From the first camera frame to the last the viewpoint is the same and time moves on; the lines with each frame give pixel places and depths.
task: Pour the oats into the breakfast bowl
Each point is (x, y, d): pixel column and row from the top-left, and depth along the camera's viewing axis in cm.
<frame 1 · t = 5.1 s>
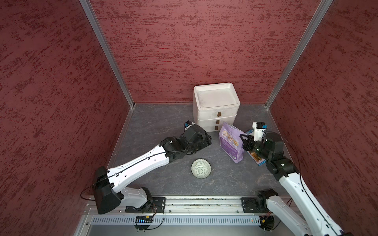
left hand: (207, 143, 72), fingers open
right hand: (238, 138, 76), fingers closed
purple oats bag: (231, 142, 83), point 15 cm above the table
white patterned breakfast bowl: (201, 168, 87), point 2 cm above the table
white foam box stack: (214, 104, 91), point 23 cm above the table

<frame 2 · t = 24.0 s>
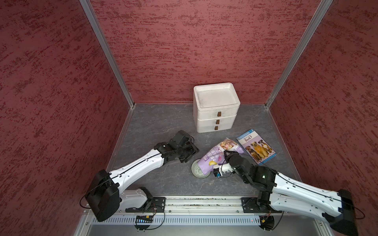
left hand: (197, 155, 78), fingers open
right hand: (227, 151, 76), fingers open
purple oats bag: (205, 163, 75), point 15 cm above the table
the other named things where they were.

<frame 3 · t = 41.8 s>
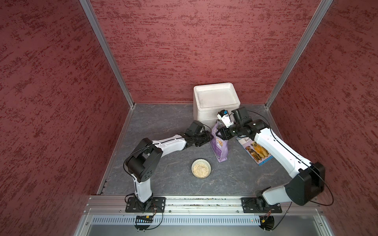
left hand: (211, 140, 89), fingers open
right hand: (219, 134, 80), fingers open
purple oats bag: (219, 145, 83), point 14 cm above the table
the other named things where they were.

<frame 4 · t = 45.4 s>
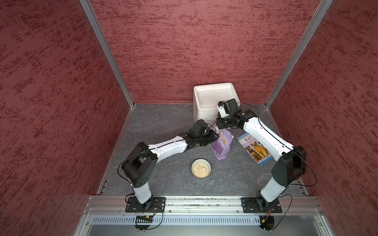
left hand: (216, 140, 84), fingers open
right hand: (218, 125, 85), fingers open
the named things where they were.

